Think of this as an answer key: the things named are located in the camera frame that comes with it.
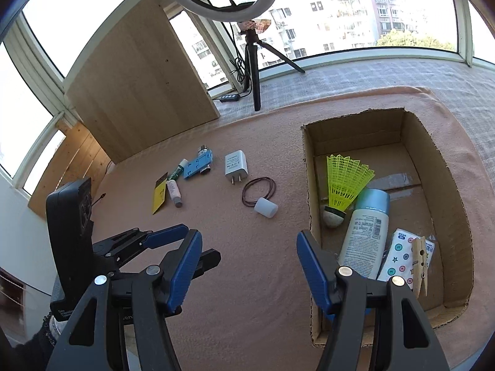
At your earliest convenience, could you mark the pink cosmetic tube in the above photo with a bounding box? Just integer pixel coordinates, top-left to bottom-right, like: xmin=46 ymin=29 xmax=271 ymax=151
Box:
xmin=166 ymin=179 xmax=183 ymax=208

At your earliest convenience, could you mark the yellow black card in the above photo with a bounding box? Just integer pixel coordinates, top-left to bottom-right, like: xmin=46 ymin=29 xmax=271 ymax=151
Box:
xmin=152 ymin=173 xmax=168 ymax=215

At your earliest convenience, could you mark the green white marker tube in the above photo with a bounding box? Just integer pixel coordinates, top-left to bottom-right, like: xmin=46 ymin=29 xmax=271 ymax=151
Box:
xmin=167 ymin=158 xmax=189 ymax=180

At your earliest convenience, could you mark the patterned tissue pack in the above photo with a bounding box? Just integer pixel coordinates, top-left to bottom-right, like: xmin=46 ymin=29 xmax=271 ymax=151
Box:
xmin=377 ymin=229 xmax=435 ymax=290

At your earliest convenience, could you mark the wooden clothespin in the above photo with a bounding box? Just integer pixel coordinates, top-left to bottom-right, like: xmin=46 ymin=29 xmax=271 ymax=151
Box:
xmin=412 ymin=236 xmax=428 ymax=298

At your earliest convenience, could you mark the white blue lotion bottle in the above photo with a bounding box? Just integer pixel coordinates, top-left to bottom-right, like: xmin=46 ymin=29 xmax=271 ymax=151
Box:
xmin=338 ymin=189 xmax=390 ymax=279

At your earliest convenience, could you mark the blue plastic phone stand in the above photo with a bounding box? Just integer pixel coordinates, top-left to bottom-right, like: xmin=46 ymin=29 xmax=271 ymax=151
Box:
xmin=183 ymin=157 xmax=201 ymax=179

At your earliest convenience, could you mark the silver patterned lighter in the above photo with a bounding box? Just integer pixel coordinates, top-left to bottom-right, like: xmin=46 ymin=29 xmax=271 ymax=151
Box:
xmin=197 ymin=145 xmax=212 ymax=175

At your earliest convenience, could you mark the white power adapter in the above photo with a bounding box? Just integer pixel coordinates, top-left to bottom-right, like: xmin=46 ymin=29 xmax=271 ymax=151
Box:
xmin=225 ymin=150 xmax=248 ymax=184

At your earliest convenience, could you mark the yellow plastic shuttlecock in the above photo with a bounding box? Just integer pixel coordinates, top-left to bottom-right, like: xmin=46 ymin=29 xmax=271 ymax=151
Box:
xmin=322 ymin=155 xmax=375 ymax=229

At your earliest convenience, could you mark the left hand white glove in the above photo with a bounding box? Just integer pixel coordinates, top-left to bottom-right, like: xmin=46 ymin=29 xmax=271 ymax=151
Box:
xmin=49 ymin=316 xmax=67 ymax=341

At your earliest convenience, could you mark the pine slat wooden panel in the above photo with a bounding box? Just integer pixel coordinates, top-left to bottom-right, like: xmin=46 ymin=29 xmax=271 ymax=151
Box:
xmin=28 ymin=122 xmax=111 ymax=220

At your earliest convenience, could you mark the light wooden board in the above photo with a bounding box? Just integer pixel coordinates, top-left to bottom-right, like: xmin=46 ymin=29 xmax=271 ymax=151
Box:
xmin=66 ymin=0 xmax=220 ymax=163

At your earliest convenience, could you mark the black tripod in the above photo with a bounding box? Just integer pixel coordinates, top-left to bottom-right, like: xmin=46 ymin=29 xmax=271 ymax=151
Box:
xmin=241 ymin=28 xmax=305 ymax=111

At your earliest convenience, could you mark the black plug with cable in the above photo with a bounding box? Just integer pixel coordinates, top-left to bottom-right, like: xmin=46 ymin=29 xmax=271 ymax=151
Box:
xmin=92 ymin=193 xmax=106 ymax=206

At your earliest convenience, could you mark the black cable remote control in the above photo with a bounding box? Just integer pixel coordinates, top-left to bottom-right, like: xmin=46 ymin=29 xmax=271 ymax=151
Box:
xmin=218 ymin=93 xmax=241 ymax=102

